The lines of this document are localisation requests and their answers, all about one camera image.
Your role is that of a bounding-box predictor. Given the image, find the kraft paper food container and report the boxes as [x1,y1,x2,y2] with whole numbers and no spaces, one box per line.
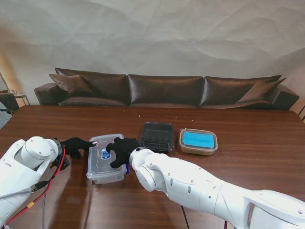
[179,143,218,157]

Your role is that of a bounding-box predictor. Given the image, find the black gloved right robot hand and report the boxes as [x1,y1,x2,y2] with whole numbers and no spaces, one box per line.
[105,136,141,169]

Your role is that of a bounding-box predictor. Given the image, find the thin clear plastic tray lid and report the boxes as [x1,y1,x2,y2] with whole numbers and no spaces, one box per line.
[139,121,174,153]

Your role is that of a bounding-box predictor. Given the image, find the brown leather cushion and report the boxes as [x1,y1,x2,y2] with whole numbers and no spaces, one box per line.
[49,73,96,97]
[235,77,287,104]

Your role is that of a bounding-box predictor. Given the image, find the red black arm cables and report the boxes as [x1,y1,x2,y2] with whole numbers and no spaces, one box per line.
[6,144,67,229]
[181,205,228,229]

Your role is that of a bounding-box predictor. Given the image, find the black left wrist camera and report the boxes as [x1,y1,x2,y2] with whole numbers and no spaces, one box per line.
[51,155,71,171]

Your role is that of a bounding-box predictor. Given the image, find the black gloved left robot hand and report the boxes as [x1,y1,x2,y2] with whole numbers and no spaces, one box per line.
[59,137,97,158]

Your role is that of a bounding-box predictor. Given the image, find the dark brown leather sofa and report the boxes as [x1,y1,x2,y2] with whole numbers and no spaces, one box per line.
[34,67,300,111]

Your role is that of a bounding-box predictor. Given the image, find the black ribbed plastic tray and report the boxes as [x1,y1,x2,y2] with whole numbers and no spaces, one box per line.
[140,123,174,153]

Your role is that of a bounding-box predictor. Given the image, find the grey network cable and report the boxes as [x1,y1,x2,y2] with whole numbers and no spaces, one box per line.
[0,167,51,229]

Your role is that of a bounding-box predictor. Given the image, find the black office chair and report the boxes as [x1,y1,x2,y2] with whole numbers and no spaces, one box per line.
[0,92,20,115]

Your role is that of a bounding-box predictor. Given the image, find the clear lid with blue insert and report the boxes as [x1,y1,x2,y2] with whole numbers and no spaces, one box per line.
[179,128,219,151]

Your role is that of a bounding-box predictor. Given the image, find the clear lid with blue label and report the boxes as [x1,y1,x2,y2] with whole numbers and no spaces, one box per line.
[86,133,127,180]

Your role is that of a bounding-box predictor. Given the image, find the red black left arm cables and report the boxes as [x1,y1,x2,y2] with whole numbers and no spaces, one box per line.
[6,144,67,229]

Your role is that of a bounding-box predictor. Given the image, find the small side table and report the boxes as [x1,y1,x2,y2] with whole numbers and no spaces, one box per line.
[13,90,31,106]

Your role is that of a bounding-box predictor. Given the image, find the red black right arm cables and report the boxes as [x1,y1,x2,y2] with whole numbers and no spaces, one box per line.
[181,205,228,229]

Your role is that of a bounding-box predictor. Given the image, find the clear container with blue clips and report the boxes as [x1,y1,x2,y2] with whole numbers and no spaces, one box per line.
[86,164,131,185]

